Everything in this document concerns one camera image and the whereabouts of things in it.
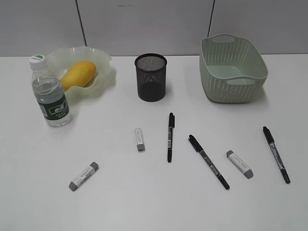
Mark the yellow mango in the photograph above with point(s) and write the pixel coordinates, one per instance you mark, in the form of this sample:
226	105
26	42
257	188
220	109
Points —
79	74

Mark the clear water bottle green label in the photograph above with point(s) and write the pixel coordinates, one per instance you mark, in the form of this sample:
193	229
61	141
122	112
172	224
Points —
49	92

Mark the black marker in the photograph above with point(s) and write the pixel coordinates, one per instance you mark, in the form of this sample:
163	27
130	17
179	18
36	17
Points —
271	143
193	141
171	125

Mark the white eraser centre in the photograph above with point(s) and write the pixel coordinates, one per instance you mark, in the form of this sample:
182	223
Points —
139	139

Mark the white eraser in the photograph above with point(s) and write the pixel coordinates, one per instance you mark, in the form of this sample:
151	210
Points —
240	164
139	139
83	176

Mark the black mesh pen holder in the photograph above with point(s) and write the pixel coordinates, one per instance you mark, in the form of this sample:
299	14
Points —
151	76

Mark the white eraser left front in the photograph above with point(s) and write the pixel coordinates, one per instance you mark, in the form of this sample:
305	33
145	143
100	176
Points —
83	176

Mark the pale green plastic basket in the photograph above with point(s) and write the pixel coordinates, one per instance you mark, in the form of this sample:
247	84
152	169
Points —
231	69

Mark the translucent green wavy plate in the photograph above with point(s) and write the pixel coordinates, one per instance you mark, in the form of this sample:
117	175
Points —
62	59

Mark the white eraser right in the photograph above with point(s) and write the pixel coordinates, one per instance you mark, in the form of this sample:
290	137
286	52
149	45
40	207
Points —
240	164

